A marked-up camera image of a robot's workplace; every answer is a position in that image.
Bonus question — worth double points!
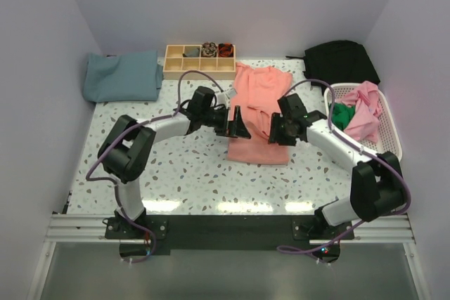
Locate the grey rolled sock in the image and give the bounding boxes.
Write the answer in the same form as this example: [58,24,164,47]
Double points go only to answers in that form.
[183,46,200,58]

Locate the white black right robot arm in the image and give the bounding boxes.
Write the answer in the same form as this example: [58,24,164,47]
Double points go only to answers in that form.
[269,94,411,239]

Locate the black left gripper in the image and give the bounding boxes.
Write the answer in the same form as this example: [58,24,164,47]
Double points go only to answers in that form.
[200,106,250,139]

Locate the wooden compartment tray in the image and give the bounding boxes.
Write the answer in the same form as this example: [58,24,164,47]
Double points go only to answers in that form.
[163,44,236,80]

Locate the green t shirt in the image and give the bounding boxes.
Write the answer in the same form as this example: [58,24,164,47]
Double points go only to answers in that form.
[331,103,355,131]

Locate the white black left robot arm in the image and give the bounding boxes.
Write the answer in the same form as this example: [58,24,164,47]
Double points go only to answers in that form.
[98,86,251,238]

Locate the black folded garment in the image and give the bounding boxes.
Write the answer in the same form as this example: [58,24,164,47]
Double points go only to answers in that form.
[286,40,380,85]

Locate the white plastic laundry basket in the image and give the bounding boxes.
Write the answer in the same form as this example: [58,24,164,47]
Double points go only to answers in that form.
[323,83,403,159]

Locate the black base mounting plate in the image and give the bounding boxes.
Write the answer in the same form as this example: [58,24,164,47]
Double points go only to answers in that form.
[102,214,355,263]

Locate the salmon pink t shirt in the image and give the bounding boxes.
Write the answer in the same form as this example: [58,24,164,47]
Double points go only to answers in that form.
[227,63,293,165]

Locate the orange black rolled sock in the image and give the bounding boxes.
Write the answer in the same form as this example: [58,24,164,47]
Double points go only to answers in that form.
[217,43,234,58]

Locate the brown patterned rolled sock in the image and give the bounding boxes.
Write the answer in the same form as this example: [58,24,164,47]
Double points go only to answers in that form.
[200,42,217,58]

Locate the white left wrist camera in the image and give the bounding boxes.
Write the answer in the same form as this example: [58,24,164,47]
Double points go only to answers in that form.
[217,88,237,103]

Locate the folded teal t shirt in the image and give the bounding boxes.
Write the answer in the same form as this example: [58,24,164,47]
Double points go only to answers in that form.
[82,50,163,103]

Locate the light pink t shirt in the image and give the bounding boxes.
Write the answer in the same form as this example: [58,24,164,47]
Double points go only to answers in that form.
[340,81,383,143]

